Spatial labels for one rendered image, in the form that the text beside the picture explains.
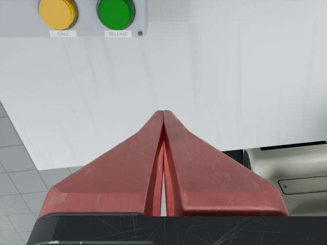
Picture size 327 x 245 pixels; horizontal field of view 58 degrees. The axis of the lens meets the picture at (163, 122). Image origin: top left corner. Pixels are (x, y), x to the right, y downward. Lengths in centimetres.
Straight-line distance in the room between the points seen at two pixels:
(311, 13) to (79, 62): 38
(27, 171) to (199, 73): 167
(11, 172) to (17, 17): 174
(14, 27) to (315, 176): 70
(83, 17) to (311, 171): 63
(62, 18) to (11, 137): 156
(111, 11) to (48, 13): 7
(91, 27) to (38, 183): 178
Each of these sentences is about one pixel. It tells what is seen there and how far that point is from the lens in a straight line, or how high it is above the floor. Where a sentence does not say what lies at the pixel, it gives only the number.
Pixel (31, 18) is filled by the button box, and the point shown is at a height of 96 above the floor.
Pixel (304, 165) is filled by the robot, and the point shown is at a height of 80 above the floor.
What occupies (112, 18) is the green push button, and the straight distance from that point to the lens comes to 38.
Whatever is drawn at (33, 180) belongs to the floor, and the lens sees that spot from 210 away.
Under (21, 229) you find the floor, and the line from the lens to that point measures 257.
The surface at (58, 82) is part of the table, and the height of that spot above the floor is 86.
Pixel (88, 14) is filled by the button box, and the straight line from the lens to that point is 40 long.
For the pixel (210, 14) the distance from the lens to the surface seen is 49.
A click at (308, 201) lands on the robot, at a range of 75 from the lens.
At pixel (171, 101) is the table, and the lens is 55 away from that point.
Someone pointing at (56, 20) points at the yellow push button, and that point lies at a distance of 40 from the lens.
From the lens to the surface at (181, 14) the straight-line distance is 49.
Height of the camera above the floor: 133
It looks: 55 degrees down
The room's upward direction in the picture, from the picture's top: 178 degrees counter-clockwise
